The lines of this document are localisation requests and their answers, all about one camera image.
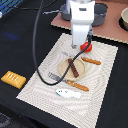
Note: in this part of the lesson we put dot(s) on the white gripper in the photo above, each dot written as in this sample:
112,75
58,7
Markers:
82,16

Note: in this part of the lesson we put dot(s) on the red toy tomato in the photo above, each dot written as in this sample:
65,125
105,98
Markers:
86,47

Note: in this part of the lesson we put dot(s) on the brown toy sausage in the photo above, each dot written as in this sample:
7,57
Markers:
73,68

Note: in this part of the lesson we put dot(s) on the white toy fish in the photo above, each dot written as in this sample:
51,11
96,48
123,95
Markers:
66,93

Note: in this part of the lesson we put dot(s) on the yellow toy bread slice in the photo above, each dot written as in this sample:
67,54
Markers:
14,79

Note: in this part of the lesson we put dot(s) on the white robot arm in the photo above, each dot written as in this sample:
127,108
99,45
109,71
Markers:
80,1

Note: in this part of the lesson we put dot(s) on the small grey saucepan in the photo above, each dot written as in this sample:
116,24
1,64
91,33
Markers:
64,13

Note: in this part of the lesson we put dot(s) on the large grey pot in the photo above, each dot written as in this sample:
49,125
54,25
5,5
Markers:
100,11

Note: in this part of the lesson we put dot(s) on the pink toy stove board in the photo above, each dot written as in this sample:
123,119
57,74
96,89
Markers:
110,29

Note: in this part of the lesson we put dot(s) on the beige bowl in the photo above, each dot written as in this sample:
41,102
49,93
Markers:
124,16

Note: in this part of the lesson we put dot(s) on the round wooden plate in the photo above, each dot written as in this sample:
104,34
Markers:
80,69

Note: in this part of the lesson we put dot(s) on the beige woven placemat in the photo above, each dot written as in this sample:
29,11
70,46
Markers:
82,112

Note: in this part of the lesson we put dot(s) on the blue striped cloth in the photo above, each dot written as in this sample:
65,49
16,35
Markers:
8,5

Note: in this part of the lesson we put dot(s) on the wooden handled fork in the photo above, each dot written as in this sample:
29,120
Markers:
76,85

